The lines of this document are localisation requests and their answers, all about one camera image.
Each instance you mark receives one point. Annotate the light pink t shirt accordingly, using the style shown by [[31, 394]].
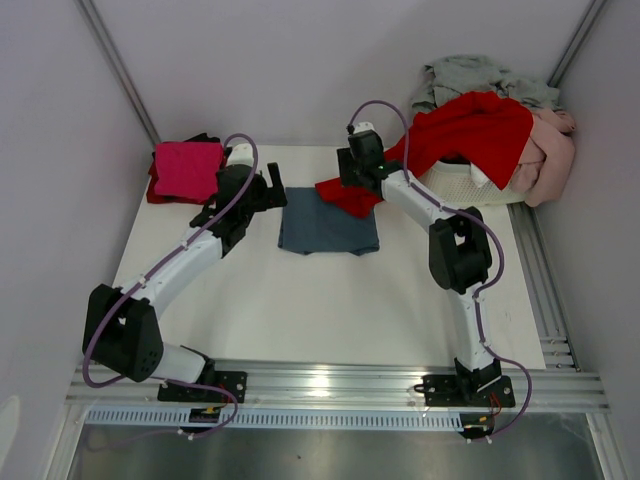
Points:
[[546, 160]]

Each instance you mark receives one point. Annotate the blue grey t shirt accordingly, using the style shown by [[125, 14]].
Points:
[[309, 225]]

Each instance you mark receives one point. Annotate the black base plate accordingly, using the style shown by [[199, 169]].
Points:
[[207, 388], [441, 390]]

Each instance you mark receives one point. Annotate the folded pink t shirt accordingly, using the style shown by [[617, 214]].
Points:
[[199, 188]]

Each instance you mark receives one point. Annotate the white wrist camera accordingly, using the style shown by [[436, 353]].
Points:
[[360, 127], [241, 154]]

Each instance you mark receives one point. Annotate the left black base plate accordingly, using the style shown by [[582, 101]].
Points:
[[207, 388]]

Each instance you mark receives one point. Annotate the right corner aluminium profile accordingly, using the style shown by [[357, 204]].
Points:
[[588, 21]]

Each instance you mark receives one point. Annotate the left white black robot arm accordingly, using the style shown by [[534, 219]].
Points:
[[122, 329]]

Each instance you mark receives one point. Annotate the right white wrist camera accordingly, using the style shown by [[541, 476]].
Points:
[[360, 127]]

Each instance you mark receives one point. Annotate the corner aluminium profile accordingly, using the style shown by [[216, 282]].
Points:
[[588, 21], [105, 41]]

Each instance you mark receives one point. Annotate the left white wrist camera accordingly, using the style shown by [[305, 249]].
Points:
[[241, 154]]

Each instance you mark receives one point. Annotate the right side aluminium rail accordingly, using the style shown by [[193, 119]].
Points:
[[546, 304]]

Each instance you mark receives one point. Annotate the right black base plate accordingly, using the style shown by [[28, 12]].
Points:
[[441, 390]]

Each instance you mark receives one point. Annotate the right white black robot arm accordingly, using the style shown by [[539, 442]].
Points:
[[459, 259]]

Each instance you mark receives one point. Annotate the white plastic laundry basket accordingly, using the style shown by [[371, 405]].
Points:
[[454, 184]]

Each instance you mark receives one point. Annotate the aluminium mounting rail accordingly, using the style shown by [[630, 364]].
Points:
[[282, 385]]

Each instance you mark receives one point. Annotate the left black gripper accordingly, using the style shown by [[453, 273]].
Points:
[[271, 197]]

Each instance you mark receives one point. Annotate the folded black t shirt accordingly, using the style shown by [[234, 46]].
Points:
[[202, 138]]

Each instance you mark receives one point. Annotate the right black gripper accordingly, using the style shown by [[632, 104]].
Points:
[[345, 162]]

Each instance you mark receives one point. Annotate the white slotted cable duct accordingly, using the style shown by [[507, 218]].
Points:
[[274, 418]]

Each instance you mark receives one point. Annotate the left corner aluminium profile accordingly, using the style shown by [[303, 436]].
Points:
[[105, 41]]

